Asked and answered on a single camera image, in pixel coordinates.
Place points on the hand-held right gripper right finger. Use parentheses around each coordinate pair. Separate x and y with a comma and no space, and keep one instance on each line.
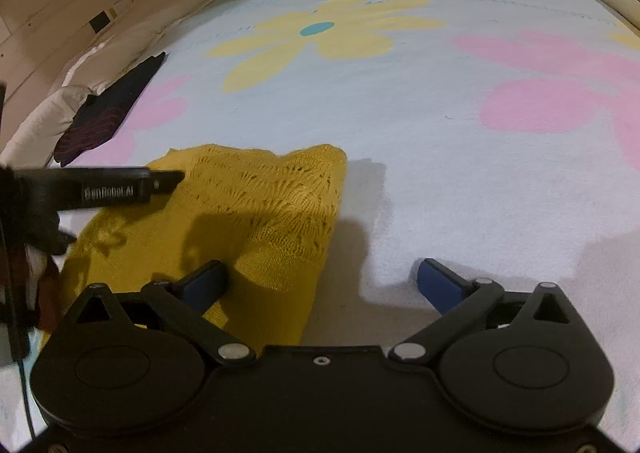
(440,287)

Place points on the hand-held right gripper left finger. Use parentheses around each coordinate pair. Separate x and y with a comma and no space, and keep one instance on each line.
(204,282)

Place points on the cream pillow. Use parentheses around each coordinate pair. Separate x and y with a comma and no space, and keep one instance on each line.
(150,18)

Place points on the black red-striped folded garment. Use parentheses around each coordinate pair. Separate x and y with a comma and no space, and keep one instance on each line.
(105,108)

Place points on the floral bed blanket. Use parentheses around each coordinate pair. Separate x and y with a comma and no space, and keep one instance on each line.
(425,143)

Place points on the grey-white pillow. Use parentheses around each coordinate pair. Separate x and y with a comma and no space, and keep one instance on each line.
(45,123)

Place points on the yellow knit sweater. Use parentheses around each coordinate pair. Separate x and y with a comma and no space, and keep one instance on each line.
(260,223)

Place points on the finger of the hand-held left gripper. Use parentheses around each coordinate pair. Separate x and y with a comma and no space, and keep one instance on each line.
(167,182)

